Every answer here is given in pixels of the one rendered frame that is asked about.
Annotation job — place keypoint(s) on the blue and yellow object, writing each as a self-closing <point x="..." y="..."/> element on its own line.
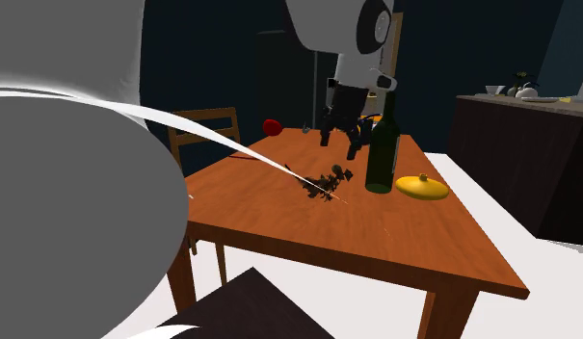
<point x="366" y="118"/>

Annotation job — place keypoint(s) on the dark brown jagged object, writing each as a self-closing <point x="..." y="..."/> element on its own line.
<point x="325" y="181"/>

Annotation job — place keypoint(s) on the red apple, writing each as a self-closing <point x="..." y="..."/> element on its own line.
<point x="272" y="127"/>

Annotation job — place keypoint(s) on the brown wooden table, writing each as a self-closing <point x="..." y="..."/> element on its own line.
<point x="272" y="211"/>

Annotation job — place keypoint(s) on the brown wooden chair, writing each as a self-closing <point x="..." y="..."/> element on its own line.
<point x="204" y="114"/>

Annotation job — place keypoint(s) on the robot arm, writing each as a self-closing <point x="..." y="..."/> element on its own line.
<point x="61" y="197"/>

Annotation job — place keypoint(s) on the dark green glass bottle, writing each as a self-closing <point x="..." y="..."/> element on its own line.
<point x="382" y="150"/>

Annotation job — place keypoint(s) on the yellow round lid with knob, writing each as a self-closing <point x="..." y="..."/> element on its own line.
<point x="421" y="187"/>

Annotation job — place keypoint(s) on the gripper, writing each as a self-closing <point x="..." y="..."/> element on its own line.
<point x="346" y="105"/>

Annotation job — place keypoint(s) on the small grey object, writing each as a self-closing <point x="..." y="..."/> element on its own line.
<point x="306" y="128"/>

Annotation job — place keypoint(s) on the dark sideboard with dishes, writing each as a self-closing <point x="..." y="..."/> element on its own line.
<point x="516" y="164"/>

